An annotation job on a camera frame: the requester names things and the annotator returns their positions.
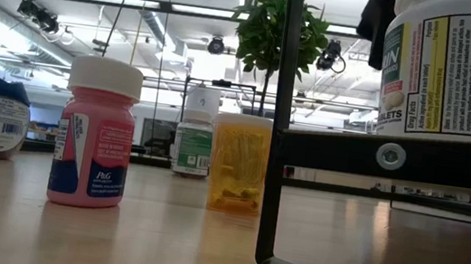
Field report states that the large white drug-facts bottle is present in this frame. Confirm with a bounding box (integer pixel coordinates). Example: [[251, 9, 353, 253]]
[[372, 0, 471, 147]]

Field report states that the black spotlight cluster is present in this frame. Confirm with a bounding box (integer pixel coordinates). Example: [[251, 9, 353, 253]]
[[13, 0, 65, 36]]

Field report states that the thin black metal frame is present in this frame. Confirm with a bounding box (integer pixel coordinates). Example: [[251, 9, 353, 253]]
[[180, 73, 259, 119]]

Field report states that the amber vial with white cap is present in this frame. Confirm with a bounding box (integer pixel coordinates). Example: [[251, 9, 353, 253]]
[[202, 110, 276, 218]]

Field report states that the black low rail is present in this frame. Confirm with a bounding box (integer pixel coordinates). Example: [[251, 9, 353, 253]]
[[21, 139, 268, 184]]

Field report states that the black dome camera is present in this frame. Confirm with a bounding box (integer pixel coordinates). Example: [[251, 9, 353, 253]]
[[205, 33, 227, 58]]

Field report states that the black camera with cable loop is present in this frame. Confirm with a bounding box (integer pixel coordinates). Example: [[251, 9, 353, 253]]
[[315, 36, 351, 76]]

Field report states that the white cylindrical tank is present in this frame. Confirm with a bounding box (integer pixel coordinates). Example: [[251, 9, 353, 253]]
[[184, 83, 223, 115]]

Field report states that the pink bottle with white cap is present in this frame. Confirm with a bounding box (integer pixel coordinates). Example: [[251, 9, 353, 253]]
[[45, 52, 147, 214]]

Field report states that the green potted tree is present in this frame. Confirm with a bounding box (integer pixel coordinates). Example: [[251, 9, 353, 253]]
[[218, 0, 334, 127]]

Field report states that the white bottle with green label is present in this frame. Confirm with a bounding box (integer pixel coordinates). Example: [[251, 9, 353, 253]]
[[169, 107, 218, 181]]

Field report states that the black metal shelf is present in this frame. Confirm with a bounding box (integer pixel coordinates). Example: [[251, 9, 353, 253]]
[[252, 0, 471, 264]]

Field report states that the thin black hanging cable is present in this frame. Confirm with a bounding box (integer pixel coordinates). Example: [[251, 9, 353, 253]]
[[100, 0, 136, 62]]

